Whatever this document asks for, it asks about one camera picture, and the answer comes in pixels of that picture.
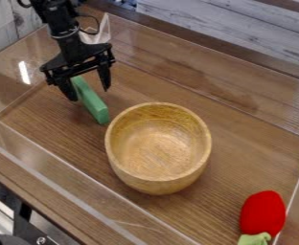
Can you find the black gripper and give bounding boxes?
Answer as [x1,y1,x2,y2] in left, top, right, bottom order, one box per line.
[40,30,114,101]

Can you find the green rectangular block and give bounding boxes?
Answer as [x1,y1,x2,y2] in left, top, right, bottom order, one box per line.
[72,76,109,124]

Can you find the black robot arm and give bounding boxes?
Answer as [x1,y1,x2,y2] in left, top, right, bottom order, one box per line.
[16,0,114,101]

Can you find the brown wooden bowl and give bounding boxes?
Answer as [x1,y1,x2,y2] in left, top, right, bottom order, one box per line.
[104,102,212,195]

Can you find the clear acrylic tray walls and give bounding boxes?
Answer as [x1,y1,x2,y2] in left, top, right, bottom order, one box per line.
[0,17,299,245]

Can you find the black metal table leg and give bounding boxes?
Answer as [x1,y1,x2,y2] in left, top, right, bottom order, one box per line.
[13,203,58,245]

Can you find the red plush strawberry toy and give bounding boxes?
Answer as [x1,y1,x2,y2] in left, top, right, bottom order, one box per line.
[236,190,286,245]

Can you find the clear acrylic corner bracket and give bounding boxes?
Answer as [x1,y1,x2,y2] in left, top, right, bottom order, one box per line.
[78,13,110,44]

